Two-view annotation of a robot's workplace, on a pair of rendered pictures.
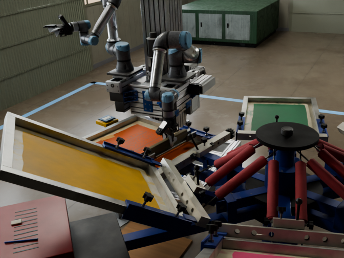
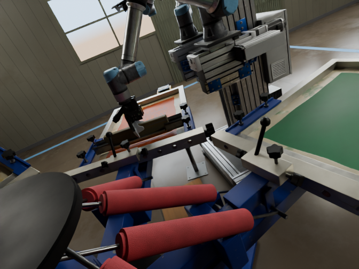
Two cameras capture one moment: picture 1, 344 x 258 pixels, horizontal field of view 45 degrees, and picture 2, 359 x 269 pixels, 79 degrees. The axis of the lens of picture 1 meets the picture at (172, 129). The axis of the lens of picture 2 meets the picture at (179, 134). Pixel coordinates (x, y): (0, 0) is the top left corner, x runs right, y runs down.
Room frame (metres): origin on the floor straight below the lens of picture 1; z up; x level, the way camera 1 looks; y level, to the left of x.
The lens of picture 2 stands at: (2.02, -0.95, 1.49)
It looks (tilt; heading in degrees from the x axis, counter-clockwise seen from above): 29 degrees down; 54
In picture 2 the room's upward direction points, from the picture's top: 22 degrees counter-clockwise
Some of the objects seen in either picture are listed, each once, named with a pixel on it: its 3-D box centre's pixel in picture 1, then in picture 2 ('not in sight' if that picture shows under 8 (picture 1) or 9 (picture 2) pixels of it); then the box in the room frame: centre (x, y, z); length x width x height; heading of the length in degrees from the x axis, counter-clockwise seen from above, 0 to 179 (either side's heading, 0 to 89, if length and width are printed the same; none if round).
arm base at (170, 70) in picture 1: (176, 69); (213, 29); (3.19, -0.07, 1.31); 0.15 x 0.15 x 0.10
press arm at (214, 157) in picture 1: (209, 158); (126, 174); (2.23, -0.22, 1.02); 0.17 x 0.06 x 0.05; 46
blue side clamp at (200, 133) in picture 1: (197, 135); (189, 124); (2.66, -0.18, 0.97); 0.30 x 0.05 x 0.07; 46
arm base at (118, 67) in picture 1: (124, 64); (187, 30); (3.43, 0.37, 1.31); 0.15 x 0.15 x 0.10
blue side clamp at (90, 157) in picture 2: not in sight; (93, 156); (2.25, 0.21, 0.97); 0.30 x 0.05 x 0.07; 46
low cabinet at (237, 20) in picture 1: (227, 20); not in sight; (10.24, -1.47, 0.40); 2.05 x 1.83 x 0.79; 61
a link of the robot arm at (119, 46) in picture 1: (122, 50); (182, 14); (3.44, 0.37, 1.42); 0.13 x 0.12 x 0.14; 35
